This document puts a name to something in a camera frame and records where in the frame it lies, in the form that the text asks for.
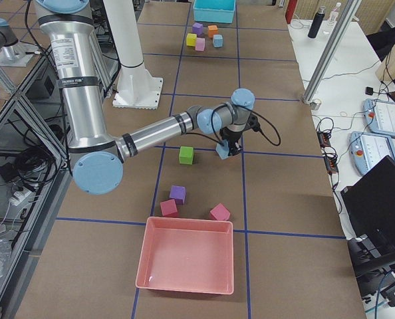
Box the black water bottle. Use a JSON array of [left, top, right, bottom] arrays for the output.
[[307, 6, 326, 39]]

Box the cyan plastic bin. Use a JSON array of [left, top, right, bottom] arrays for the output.
[[193, 0, 236, 23]]

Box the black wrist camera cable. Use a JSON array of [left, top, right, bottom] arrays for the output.
[[247, 111, 282, 147]]

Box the green foam block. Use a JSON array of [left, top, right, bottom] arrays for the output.
[[178, 146, 194, 165]]

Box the purple foam block right side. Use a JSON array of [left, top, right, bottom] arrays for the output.
[[169, 185, 186, 205]]

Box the dark pink foam block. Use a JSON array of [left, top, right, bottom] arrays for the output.
[[160, 199, 179, 218]]

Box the light blue block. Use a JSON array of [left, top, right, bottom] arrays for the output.
[[212, 34, 223, 48], [215, 140, 229, 160]]

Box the purple foam block left side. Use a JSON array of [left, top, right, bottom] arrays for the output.
[[192, 22, 203, 36]]

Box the blue teach pendant near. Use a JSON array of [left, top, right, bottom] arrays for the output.
[[350, 131, 395, 175]]

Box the blue teach pendant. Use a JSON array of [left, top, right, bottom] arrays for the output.
[[350, 131, 395, 175], [362, 99, 395, 138]]

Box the yellow foam block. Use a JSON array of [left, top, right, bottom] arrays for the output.
[[186, 33, 198, 47]]

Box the pink plastic tray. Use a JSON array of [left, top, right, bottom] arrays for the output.
[[136, 217, 234, 295]]

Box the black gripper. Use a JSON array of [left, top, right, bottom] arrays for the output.
[[219, 128, 243, 156]]

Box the black laptop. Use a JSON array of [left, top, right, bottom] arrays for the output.
[[341, 156, 395, 248]]

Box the aluminium frame post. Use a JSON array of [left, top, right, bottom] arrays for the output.
[[302, 0, 362, 110]]

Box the purple foam block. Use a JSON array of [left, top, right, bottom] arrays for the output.
[[192, 22, 203, 36], [169, 185, 186, 205]]

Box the blue teach pendant far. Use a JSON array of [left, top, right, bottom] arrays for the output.
[[362, 99, 395, 138]]

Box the orange foam block left side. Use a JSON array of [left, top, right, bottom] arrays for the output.
[[207, 25, 218, 39]]

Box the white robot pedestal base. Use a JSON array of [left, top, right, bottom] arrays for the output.
[[104, 0, 163, 110]]

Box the light pink foam block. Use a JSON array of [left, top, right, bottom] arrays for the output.
[[195, 38, 205, 52]]

